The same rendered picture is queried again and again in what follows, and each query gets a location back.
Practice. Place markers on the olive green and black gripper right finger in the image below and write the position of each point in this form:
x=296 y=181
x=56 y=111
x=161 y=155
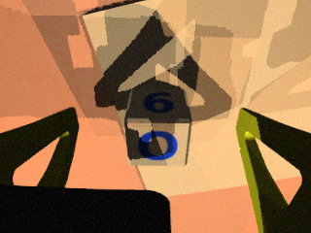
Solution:
x=269 y=204

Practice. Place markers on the beige flat mat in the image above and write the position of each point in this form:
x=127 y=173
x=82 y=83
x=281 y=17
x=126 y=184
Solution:
x=227 y=55

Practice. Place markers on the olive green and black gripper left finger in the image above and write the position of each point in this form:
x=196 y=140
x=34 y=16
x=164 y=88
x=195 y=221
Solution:
x=20 y=144

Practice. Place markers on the beige letter block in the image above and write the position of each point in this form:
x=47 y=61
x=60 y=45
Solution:
x=157 y=127

